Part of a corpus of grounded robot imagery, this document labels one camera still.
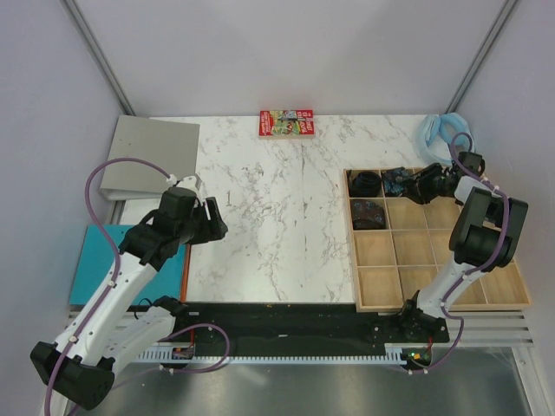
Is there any floral navy necktie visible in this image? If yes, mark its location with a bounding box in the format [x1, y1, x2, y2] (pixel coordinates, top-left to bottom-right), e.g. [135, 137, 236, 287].
[381, 167, 414, 198]

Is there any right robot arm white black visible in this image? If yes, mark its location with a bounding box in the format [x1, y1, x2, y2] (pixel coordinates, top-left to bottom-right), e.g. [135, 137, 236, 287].
[395, 152, 529, 341]

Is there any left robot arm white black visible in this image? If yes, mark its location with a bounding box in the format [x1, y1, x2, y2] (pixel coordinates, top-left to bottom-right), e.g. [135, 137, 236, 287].
[30, 186, 228, 410]

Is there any rolled black tie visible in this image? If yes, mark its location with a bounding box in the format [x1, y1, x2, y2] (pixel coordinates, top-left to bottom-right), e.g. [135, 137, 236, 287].
[349, 171, 382, 198]

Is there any wooden compartment tray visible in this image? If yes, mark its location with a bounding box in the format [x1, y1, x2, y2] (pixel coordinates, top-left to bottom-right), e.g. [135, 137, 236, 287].
[343, 191, 532, 313]

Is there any rolled dark patterned tie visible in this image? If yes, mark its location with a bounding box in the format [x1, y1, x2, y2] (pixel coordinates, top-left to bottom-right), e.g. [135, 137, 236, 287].
[350, 199, 387, 231]

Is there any teal book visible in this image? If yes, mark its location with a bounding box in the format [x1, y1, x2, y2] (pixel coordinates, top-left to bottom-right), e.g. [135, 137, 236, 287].
[69, 224, 187, 310]

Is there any red illustrated book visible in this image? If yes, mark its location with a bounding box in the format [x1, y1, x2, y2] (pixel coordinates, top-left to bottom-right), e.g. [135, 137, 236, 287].
[258, 109, 315, 139]

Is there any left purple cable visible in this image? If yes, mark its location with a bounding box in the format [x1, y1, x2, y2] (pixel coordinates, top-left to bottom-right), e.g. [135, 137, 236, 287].
[42, 158, 231, 416]

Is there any grey ring binder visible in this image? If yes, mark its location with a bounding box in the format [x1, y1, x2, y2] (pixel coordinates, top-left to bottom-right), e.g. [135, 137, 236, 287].
[100, 115, 200, 200]

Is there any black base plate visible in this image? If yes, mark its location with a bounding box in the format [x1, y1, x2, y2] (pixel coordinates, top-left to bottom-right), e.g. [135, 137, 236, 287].
[171, 302, 449, 356]

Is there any white slotted cable duct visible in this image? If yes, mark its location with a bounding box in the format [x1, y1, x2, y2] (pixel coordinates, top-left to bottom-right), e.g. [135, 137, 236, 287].
[134, 345, 431, 366]

